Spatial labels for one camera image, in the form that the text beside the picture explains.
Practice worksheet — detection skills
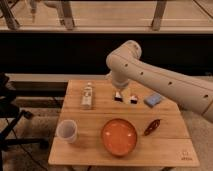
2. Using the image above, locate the red chili pepper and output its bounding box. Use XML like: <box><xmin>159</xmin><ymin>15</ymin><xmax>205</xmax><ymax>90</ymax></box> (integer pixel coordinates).
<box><xmin>144</xmin><ymin>119</ymin><xmax>160</xmax><ymax>136</ymax></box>

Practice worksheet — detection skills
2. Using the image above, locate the orange ceramic bowl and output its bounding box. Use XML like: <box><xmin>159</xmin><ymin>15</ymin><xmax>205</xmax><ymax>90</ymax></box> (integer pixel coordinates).
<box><xmin>101</xmin><ymin>118</ymin><xmax>137</xmax><ymax>157</ymax></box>

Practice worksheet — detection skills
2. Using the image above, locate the white plastic cup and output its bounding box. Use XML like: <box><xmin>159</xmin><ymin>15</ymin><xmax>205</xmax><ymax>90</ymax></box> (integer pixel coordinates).
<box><xmin>56</xmin><ymin>120</ymin><xmax>78</xmax><ymax>143</ymax></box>

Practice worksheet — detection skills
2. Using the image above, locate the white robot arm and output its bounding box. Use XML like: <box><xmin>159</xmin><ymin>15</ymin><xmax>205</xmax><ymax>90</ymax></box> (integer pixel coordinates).
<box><xmin>106</xmin><ymin>40</ymin><xmax>213</xmax><ymax>123</ymax></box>

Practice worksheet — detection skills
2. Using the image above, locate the clear plastic bottle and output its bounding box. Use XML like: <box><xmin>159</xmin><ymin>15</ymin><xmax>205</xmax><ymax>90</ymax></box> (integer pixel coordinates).
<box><xmin>81</xmin><ymin>82</ymin><xmax>93</xmax><ymax>110</ymax></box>

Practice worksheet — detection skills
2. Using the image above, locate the blue sponge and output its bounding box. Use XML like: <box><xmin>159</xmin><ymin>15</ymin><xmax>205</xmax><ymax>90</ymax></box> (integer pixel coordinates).
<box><xmin>144</xmin><ymin>93</ymin><xmax>163</xmax><ymax>107</ymax></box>

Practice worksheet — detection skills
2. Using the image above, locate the wooden table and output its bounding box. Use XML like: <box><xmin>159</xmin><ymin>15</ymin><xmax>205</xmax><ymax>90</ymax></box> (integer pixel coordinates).
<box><xmin>49</xmin><ymin>80</ymin><xmax>199</xmax><ymax>167</ymax></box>

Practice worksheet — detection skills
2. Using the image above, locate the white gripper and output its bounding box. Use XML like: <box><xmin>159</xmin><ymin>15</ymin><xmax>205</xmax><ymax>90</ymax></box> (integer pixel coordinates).
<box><xmin>106</xmin><ymin>71</ymin><xmax>131</xmax><ymax>103</ymax></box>

